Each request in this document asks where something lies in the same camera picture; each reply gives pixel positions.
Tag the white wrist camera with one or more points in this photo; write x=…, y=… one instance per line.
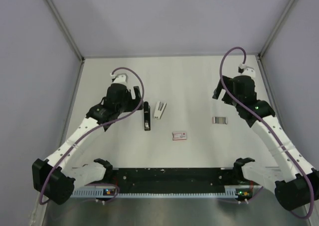
x=121, y=78
x=246, y=70

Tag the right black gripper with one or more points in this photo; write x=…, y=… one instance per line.
x=217, y=91

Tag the black stapler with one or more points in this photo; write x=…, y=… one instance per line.
x=147, y=116

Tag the aluminium frame right post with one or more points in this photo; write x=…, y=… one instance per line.
x=277, y=27

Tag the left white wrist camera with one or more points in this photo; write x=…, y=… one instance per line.
x=121, y=78

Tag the grey slotted cable duct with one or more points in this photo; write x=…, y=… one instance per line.
x=109, y=192

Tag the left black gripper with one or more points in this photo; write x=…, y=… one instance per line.
x=133, y=103

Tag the red white staple box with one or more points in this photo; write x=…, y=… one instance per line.
x=179, y=136

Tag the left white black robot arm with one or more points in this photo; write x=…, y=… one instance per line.
x=56, y=177

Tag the aluminium frame post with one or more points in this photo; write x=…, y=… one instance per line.
x=64, y=29
x=277, y=27

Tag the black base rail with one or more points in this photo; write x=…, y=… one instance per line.
x=171, y=180

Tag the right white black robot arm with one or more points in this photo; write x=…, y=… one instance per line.
x=296, y=184

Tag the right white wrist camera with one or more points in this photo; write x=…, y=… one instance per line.
x=246, y=70

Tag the white stapler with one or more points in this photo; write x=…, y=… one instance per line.
x=159, y=109

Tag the aluminium frame left post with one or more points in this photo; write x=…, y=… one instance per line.
x=64, y=29

